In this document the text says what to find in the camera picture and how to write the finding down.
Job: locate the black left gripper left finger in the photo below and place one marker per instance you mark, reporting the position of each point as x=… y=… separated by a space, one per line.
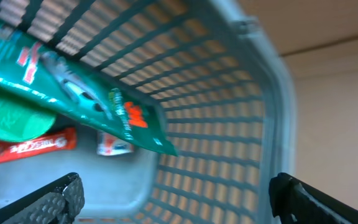
x=57 y=202

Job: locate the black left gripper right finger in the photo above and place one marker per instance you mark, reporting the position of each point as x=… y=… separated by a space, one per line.
x=295 y=202

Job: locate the small red tissue pack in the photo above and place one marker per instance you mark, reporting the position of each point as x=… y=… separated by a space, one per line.
x=109 y=145

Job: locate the red Nescafe sachet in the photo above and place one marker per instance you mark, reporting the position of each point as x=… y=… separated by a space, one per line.
x=65 y=139

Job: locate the green lid can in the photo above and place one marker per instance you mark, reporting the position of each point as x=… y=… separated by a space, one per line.
x=20 y=120

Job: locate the green 3M gloves pack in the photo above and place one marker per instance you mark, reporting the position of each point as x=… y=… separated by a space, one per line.
x=33 y=72

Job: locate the grey plastic basket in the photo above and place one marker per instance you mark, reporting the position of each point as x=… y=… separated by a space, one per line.
x=223 y=95

